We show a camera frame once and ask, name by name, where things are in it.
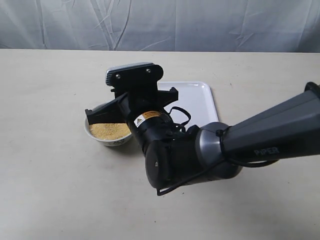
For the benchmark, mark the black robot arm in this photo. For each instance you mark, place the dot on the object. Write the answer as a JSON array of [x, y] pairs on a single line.
[[177, 155]]

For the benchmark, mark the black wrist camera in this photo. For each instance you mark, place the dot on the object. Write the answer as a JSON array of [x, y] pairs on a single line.
[[132, 76]]

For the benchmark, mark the white patterned ceramic bowl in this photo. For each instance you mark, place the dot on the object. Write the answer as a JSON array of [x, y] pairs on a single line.
[[107, 143]]

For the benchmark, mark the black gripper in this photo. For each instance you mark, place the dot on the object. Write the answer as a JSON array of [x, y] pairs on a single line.
[[143, 110]]

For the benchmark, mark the grey wrinkled backdrop cloth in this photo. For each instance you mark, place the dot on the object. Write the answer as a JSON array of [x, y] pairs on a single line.
[[161, 25]]

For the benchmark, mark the white rectangular plastic tray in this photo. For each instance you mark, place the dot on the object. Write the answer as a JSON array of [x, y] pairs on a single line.
[[194, 97]]

